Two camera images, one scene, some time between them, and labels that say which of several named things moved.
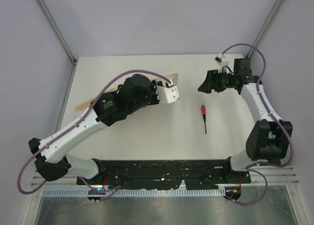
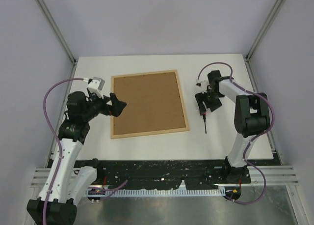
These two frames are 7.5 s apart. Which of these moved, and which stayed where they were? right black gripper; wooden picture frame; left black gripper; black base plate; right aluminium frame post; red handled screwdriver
Moved: right black gripper; left black gripper; wooden picture frame
Stayed: red handled screwdriver; black base plate; right aluminium frame post
